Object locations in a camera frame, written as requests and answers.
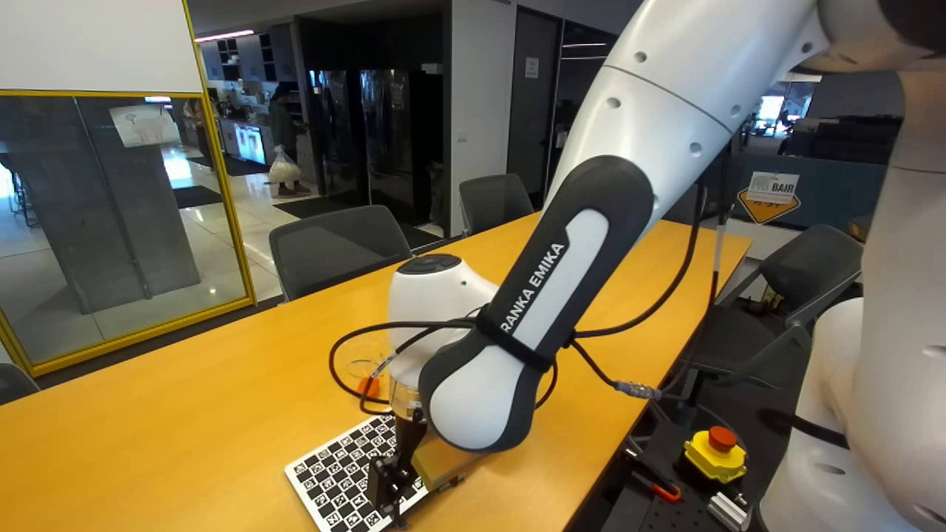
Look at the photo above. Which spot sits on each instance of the clear plastic cup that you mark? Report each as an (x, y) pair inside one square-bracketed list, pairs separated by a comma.
[(366, 366)]

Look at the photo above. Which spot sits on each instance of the yellow warning sign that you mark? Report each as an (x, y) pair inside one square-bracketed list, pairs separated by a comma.
[(770, 196)]

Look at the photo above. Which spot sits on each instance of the round orange block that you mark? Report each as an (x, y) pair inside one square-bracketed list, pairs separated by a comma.
[(372, 387)]

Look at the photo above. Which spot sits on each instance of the orange handled tool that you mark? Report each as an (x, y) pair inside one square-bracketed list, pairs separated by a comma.
[(659, 487)]

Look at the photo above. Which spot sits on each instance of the yellow emergency stop button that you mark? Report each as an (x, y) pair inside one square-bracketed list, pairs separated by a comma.
[(718, 452)]

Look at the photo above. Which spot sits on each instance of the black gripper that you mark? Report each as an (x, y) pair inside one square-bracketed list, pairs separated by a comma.
[(381, 486)]

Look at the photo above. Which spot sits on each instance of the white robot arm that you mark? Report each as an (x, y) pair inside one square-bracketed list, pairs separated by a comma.
[(869, 444)]

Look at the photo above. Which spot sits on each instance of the checkered marker board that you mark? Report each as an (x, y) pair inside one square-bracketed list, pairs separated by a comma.
[(334, 478)]

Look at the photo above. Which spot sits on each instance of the grey office chair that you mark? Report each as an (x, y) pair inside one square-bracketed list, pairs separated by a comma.
[(496, 201), (334, 246)]

